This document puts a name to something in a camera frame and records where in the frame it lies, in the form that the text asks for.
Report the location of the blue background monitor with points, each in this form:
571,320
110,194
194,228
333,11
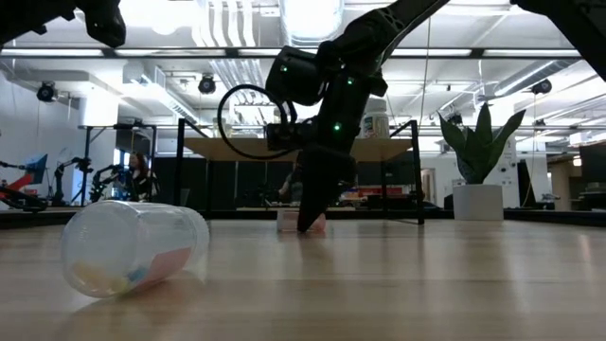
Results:
38,168

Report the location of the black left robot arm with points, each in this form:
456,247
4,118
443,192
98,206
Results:
28,16

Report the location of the person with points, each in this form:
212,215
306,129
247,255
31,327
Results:
290,184
139,182

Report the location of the background black robot arm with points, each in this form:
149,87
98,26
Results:
60,180

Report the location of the red background object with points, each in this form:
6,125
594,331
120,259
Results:
23,181

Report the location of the wooden shelf with black legs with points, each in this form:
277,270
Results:
227,149

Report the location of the background black metal frame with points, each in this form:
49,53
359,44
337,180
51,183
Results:
86,156

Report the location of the silver air duct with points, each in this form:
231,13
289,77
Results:
310,23

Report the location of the black background monitor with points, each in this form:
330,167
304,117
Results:
594,166

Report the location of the black ceiling spotlight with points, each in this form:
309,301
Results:
541,86
207,84
46,91

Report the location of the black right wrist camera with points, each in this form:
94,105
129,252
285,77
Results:
286,136

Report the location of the red translucent vial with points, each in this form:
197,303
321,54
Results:
286,221

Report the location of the snake plant in white pot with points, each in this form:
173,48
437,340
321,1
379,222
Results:
477,201

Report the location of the clear vial with coloured pills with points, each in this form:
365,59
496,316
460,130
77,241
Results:
118,246

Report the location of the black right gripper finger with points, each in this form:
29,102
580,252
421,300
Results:
322,189

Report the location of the medium white-capped labelled bottle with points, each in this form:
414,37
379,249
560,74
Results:
376,127

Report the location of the black background partition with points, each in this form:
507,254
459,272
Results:
237,182

